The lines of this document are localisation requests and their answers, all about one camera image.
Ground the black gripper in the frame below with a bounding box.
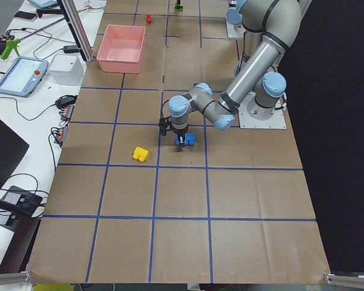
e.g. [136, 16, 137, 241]
[170, 123, 190, 147]

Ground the blue toy block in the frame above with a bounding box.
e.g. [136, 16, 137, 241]
[175, 133, 195, 146]

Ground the green toy block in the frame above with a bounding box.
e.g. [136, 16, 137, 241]
[174, 3, 184, 12]

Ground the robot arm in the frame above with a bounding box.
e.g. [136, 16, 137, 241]
[158, 1, 302, 146]
[169, 1, 245, 40]

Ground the pink plastic box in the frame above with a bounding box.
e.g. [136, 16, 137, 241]
[96, 24, 146, 74]

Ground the red toy block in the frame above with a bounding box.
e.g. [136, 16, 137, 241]
[146, 15, 152, 24]

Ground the yellow toy block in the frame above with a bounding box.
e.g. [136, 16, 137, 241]
[132, 146, 149, 162]

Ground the black power adapter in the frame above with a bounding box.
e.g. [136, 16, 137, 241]
[62, 45, 79, 54]

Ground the white square device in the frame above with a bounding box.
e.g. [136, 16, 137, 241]
[49, 54, 84, 86]

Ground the reach grabber tool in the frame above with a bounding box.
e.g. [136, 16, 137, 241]
[1, 18, 66, 59]

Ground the teach pendant tablet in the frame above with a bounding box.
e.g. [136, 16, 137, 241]
[0, 56, 49, 98]

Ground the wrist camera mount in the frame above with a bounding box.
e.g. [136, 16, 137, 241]
[158, 116, 171, 136]

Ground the aluminium frame post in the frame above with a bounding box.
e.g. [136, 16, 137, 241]
[57, 0, 95, 62]

